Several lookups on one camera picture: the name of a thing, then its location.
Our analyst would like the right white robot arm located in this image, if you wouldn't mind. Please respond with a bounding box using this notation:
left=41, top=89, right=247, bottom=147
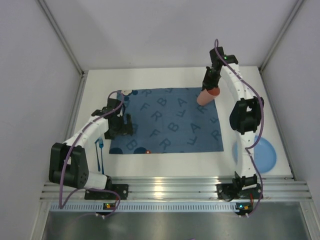
left=196, top=46, right=264, bottom=201

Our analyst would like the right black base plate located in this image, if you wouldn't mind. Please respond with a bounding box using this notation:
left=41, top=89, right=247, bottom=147
left=216, top=183, right=262, bottom=202

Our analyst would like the blue plastic spoon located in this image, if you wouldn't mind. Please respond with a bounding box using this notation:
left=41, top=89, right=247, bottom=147
left=95, top=139, right=101, bottom=172

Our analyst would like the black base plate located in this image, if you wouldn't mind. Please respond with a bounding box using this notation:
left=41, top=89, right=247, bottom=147
left=84, top=184, right=129, bottom=200
left=216, top=183, right=262, bottom=202

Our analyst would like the aluminium front rail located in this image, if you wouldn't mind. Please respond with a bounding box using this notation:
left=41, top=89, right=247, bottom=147
left=39, top=176, right=313, bottom=202

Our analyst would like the blue lettered cloth placemat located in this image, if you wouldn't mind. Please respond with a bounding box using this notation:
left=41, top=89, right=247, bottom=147
left=109, top=87, right=224, bottom=155

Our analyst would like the blue plastic plate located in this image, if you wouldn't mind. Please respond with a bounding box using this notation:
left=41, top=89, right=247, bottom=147
left=232, top=137, right=277, bottom=177

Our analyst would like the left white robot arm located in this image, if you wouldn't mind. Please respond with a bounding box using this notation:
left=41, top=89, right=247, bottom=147
left=48, top=98, right=134, bottom=190

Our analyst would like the pink plastic cup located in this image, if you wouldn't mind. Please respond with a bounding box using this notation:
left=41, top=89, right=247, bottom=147
left=196, top=87, right=220, bottom=106

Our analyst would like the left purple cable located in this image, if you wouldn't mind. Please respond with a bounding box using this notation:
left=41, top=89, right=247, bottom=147
left=58, top=90, right=125, bottom=221

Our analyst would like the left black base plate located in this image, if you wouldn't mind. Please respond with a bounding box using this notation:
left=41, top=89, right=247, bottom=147
left=84, top=184, right=129, bottom=200

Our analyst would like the slotted white cable duct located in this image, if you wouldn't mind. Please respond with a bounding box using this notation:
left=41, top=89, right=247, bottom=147
left=50, top=202, right=251, bottom=213

